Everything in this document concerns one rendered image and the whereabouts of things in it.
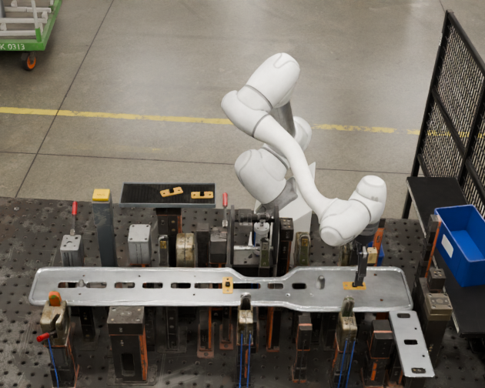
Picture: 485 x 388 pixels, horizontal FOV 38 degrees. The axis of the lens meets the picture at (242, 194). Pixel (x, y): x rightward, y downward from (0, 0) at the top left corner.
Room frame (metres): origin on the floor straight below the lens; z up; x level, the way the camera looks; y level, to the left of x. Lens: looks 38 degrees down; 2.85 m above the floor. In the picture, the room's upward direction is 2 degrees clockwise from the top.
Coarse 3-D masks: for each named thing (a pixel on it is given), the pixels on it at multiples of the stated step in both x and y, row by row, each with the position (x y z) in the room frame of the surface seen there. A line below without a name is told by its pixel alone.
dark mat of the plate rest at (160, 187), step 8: (128, 184) 2.23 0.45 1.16; (136, 184) 2.23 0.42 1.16; (144, 184) 2.23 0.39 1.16; (152, 184) 2.23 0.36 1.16; (160, 184) 2.24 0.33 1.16; (168, 184) 2.24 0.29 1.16; (128, 192) 2.17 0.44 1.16; (136, 192) 2.18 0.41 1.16; (144, 192) 2.18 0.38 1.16; (152, 192) 2.18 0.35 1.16; (184, 192) 2.19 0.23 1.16; (128, 200) 2.13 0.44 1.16; (136, 200) 2.13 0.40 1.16; (144, 200) 2.13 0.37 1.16; (152, 200) 2.13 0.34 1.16; (160, 200) 2.13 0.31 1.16; (168, 200) 2.14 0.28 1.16; (176, 200) 2.14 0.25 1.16; (184, 200) 2.14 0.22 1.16; (192, 200) 2.14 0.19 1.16; (200, 200) 2.14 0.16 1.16; (208, 200) 2.14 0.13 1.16
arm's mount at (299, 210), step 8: (312, 168) 2.60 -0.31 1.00; (312, 176) 2.54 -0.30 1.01; (296, 184) 2.56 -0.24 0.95; (296, 192) 2.49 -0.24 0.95; (256, 200) 2.65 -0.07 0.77; (296, 200) 2.43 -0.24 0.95; (304, 200) 2.39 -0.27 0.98; (256, 208) 2.59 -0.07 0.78; (288, 208) 2.42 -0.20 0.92; (296, 208) 2.37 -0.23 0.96; (304, 208) 2.34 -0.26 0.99; (280, 216) 2.39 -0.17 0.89; (288, 216) 2.35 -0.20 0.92; (296, 216) 2.31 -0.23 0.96; (304, 216) 2.29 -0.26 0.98; (272, 224) 2.37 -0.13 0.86; (296, 224) 2.29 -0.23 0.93; (304, 224) 2.29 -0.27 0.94
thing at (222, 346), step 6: (222, 306) 1.86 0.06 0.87; (228, 306) 1.83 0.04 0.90; (222, 312) 1.84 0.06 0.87; (228, 312) 1.83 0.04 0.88; (222, 318) 1.84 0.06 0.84; (228, 318) 1.84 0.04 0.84; (222, 324) 1.83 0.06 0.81; (228, 324) 1.84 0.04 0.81; (222, 330) 1.83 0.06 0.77; (228, 330) 1.84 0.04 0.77; (222, 336) 1.83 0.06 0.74; (228, 336) 1.84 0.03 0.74; (222, 342) 1.83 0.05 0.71; (228, 342) 1.83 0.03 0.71; (222, 348) 1.80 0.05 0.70; (228, 348) 1.81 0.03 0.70
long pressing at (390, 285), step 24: (48, 288) 1.80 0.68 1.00; (72, 288) 1.81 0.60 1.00; (96, 288) 1.81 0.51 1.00; (120, 288) 1.82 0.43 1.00; (144, 288) 1.82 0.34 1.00; (168, 288) 1.82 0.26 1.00; (192, 288) 1.83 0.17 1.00; (264, 288) 1.84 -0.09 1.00; (288, 288) 1.85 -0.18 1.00; (312, 288) 1.85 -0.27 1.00; (336, 288) 1.86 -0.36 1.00; (384, 288) 1.87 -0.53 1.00; (408, 288) 1.87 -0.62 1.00; (312, 312) 1.74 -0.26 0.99; (336, 312) 1.75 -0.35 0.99; (360, 312) 1.75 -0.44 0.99; (384, 312) 1.76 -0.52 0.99
